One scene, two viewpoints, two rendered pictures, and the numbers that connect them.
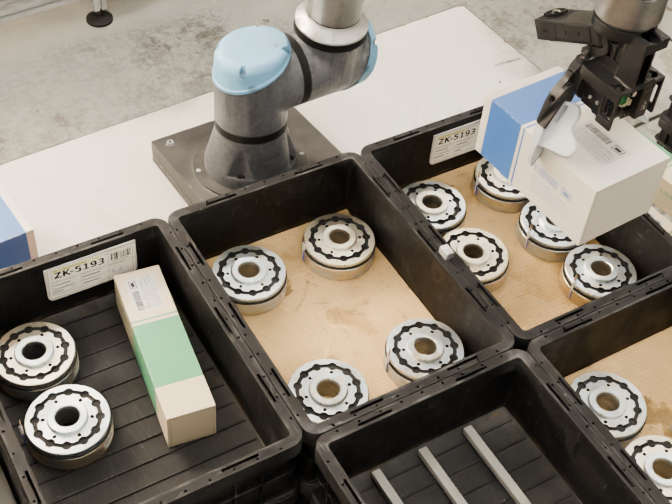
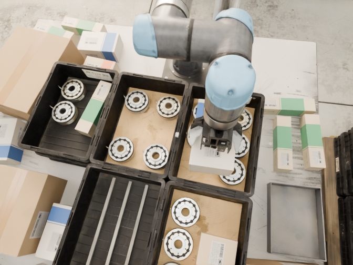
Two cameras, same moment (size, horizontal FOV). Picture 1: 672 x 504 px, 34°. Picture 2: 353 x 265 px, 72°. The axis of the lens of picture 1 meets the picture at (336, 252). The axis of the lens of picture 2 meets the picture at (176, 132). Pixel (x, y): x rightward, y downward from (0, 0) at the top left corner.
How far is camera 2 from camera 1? 94 cm
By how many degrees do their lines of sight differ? 36
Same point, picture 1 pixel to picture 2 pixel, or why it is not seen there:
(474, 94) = (283, 78)
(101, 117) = not seen: hidden behind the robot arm
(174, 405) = (79, 126)
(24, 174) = not seen: hidden behind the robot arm
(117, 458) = (69, 128)
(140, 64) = (245, 7)
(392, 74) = (264, 55)
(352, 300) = (158, 125)
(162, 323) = (97, 101)
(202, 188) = (167, 63)
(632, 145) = (225, 155)
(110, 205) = not seen: hidden behind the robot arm
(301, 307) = (144, 118)
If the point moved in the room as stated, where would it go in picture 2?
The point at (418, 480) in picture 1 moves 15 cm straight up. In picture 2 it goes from (123, 188) to (111, 182)
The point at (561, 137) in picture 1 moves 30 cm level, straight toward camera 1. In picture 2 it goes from (193, 136) to (91, 192)
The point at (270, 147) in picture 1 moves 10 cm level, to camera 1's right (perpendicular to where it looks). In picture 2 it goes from (186, 63) to (201, 76)
